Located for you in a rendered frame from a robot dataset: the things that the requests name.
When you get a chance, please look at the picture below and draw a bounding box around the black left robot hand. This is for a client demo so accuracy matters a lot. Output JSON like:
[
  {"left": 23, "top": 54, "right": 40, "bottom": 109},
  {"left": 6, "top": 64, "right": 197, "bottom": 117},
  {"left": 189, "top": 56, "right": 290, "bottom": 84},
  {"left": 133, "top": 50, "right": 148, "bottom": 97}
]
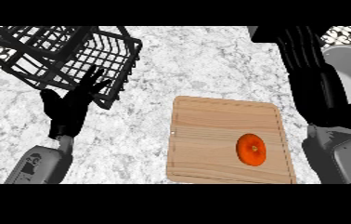
[{"left": 40, "top": 65, "right": 113, "bottom": 140}]

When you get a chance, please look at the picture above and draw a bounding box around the orange round squash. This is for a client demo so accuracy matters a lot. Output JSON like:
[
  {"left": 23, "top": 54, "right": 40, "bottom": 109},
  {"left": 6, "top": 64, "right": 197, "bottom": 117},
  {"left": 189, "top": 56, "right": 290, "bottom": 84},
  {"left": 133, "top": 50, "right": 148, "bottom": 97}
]
[{"left": 235, "top": 133, "right": 268, "bottom": 167}]

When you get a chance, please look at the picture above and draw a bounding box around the black wire basket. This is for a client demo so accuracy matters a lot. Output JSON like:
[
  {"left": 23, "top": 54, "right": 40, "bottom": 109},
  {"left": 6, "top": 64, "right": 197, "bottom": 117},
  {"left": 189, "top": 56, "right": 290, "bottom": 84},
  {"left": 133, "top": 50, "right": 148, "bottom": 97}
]
[{"left": 0, "top": 25, "right": 145, "bottom": 111}]

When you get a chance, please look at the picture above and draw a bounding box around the grey pot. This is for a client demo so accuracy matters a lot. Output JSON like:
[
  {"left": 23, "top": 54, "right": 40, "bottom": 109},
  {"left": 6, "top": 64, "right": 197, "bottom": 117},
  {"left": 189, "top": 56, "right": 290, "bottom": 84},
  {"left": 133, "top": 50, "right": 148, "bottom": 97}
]
[{"left": 322, "top": 44, "right": 351, "bottom": 104}]

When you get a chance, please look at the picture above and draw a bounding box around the pale wooden cutting board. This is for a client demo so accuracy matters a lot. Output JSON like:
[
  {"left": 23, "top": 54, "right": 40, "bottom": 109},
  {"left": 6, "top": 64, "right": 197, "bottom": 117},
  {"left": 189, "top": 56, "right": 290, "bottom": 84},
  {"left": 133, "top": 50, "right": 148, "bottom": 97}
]
[{"left": 166, "top": 95, "right": 298, "bottom": 185}]

